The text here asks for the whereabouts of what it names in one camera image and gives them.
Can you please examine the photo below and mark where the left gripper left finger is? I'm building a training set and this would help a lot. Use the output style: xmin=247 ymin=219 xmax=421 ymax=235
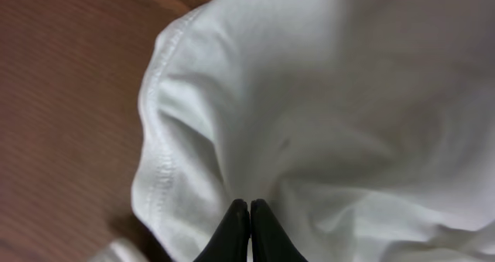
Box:
xmin=194 ymin=199 xmax=251 ymax=262

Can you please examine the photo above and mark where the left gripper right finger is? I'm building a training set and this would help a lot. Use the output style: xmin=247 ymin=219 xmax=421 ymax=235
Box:
xmin=250 ymin=199 xmax=308 ymax=262

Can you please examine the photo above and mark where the white t-shirt black print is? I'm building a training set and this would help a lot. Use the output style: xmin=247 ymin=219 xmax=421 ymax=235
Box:
xmin=131 ymin=0 xmax=494 ymax=261

